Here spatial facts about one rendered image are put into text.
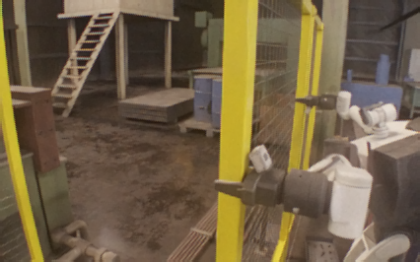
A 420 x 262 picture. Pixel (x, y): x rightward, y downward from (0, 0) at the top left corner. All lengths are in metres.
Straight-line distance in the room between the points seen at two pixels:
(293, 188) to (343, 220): 0.11
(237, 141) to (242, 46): 0.18
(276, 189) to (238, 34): 0.29
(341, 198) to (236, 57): 0.32
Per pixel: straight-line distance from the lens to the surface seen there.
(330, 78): 3.06
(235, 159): 0.57
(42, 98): 2.16
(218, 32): 11.86
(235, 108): 0.54
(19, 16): 5.87
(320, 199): 0.55
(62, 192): 2.55
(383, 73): 7.84
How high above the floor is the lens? 1.60
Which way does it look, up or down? 16 degrees down
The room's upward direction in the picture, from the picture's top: 1 degrees clockwise
